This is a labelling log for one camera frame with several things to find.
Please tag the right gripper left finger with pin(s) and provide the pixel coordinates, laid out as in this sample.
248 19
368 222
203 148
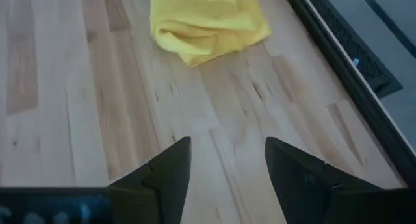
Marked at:
130 204

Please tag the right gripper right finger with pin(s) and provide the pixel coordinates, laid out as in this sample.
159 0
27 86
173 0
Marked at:
318 198

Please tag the yellow microfiber towel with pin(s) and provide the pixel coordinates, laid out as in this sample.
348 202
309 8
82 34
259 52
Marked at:
208 22

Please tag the black perforated metal box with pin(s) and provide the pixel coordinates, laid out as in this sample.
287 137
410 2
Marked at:
357 39

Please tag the black aluminium table frame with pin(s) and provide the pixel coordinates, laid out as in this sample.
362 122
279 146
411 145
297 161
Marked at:
357 87

